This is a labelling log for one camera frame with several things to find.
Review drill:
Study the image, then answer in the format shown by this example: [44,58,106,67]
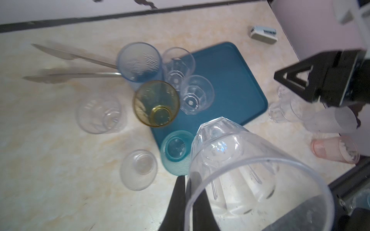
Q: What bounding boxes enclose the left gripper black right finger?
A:
[186,173,220,231]

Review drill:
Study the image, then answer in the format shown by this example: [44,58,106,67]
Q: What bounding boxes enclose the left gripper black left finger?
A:
[159,176,186,231]

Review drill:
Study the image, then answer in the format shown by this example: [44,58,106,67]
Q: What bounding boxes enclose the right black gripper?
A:
[274,50,370,107]

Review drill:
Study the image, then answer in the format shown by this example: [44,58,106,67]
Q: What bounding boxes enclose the clear faceted glass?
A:
[179,75,215,115]
[185,117,335,231]
[162,47,196,91]

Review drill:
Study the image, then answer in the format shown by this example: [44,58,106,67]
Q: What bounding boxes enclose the frosted white plastic cup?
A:
[303,107,357,133]

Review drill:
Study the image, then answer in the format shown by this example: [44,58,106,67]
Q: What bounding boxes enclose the teal dotted plastic cup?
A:
[160,131,194,176]

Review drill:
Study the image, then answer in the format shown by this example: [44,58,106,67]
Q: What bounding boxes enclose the yellow transparent cup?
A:
[133,80,180,128]

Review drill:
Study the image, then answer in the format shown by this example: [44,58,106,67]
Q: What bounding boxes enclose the tall frosted blue cup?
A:
[116,42,163,91]

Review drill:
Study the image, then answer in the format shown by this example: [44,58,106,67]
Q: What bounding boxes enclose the teal plastic tray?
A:
[151,42,268,147]

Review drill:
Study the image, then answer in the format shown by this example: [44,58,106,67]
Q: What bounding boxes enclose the small white black device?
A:
[250,26,278,44]

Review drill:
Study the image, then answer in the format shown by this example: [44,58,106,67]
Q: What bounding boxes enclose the clear dotted glass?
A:
[119,149,158,191]

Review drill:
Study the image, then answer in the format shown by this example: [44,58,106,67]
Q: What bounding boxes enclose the clear ribbed short glass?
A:
[75,92,127,135]

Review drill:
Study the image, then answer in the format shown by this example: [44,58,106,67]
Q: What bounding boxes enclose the metal tongs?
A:
[22,43,121,84]

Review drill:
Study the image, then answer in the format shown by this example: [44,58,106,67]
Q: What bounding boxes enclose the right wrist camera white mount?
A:
[332,0,370,53]

